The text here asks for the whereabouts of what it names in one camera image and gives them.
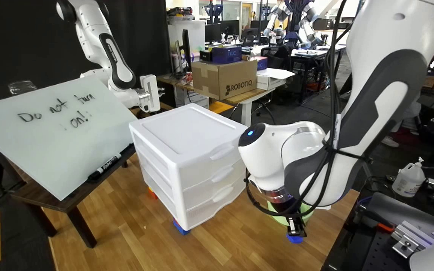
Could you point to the grey and blue robot arms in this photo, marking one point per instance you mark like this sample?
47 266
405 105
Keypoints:
307 26

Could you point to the orange block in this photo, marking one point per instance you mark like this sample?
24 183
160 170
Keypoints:
152 193

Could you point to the white pump bottle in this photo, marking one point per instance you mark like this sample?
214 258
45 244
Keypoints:
408 180

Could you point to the row of monitors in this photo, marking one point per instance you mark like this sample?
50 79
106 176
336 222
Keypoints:
217 32

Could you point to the silver metal bracket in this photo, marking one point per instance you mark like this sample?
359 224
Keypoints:
408 241

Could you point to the black monitor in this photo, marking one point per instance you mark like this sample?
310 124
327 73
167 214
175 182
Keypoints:
186 49

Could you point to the white cabinet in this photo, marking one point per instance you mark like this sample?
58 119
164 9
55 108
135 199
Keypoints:
187 34

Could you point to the blue block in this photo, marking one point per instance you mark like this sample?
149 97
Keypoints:
181 228
295 239

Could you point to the dark wooden table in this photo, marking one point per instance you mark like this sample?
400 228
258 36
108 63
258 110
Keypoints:
78 214

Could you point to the brown cardboard box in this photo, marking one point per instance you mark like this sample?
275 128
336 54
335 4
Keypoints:
220 79

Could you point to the white robot with white gripper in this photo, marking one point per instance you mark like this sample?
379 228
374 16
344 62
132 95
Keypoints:
106 49

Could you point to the black marker pen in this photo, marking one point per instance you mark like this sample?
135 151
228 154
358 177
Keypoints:
105 166

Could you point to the dark blue box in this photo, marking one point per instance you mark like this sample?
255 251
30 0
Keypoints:
227 54

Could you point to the white plastic drawer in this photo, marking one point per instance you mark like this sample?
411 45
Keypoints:
202 167
205 210
204 190

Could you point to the black table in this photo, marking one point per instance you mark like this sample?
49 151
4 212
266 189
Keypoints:
314 56

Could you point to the black clamp with orange tip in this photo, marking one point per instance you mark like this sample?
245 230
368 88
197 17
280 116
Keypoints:
371 220

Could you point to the light green pot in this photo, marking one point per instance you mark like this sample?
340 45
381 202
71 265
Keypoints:
272 213

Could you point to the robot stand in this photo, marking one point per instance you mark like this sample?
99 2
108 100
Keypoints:
356 252

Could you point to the whiteboard with handwriting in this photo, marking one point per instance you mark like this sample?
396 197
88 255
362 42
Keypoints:
47 143

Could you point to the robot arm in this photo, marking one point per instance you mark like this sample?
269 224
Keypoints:
386 37

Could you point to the white plastic drawer unit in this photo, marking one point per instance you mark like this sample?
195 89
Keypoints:
188 139

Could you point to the flat white box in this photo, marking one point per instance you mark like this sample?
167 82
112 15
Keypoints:
271 79

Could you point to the clear plastic piece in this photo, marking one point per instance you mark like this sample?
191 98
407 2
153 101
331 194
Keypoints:
21 86

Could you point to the black office chair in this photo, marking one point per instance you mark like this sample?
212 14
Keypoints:
277 56

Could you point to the small black box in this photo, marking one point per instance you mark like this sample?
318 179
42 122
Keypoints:
205 55

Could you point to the wooden desk with white legs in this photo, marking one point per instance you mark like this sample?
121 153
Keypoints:
245 99

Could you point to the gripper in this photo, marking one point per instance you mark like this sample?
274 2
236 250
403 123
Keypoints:
287 206

